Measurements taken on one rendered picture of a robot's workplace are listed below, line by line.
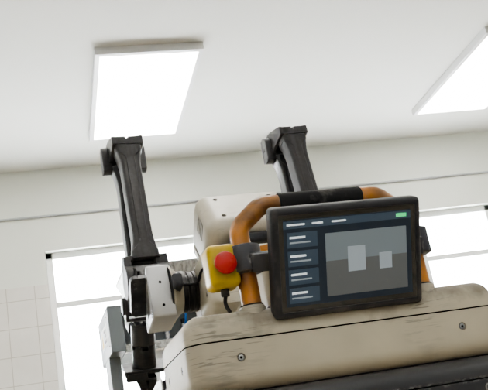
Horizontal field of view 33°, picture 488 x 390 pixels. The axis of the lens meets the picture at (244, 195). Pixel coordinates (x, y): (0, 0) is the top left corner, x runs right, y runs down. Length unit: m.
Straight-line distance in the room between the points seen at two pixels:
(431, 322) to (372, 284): 0.12
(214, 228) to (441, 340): 0.58
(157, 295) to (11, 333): 4.53
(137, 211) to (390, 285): 0.76
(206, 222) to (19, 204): 4.74
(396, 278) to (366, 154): 5.70
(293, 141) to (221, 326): 0.92
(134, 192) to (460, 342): 0.88
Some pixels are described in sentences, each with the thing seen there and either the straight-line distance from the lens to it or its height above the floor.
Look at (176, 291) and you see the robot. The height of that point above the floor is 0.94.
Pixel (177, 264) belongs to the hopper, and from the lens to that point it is 2.98.
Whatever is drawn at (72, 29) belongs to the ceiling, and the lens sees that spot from 4.73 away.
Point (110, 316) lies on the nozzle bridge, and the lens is 2.88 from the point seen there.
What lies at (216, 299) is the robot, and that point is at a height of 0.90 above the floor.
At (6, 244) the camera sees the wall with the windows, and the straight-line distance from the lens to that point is 6.36.
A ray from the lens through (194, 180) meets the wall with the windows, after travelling 6.58.
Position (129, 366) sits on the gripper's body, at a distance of 2.05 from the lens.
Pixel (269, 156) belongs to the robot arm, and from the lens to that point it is 2.17.
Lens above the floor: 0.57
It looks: 18 degrees up
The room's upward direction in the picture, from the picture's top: 10 degrees counter-clockwise
